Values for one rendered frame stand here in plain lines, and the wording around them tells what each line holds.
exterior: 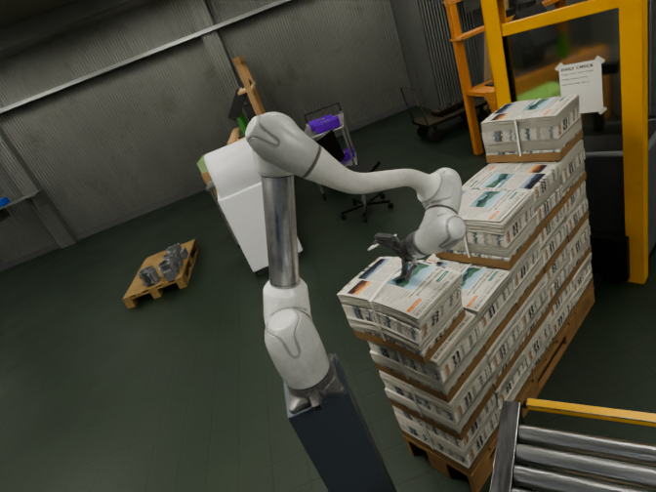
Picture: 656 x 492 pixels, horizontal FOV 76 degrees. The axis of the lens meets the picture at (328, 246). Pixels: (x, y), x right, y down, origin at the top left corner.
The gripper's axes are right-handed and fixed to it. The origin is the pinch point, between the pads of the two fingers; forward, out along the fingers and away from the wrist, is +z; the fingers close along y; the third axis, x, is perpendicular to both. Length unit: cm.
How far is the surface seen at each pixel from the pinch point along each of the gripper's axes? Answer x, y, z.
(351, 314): -13.9, 11.1, 19.3
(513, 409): -14, 56, -30
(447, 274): 10.8, 17.3, -12.7
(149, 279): -6, -98, 379
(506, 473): -34, 59, -36
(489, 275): 42, 36, 1
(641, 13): 159, -16, -55
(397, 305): -11.6, 13.5, -8.2
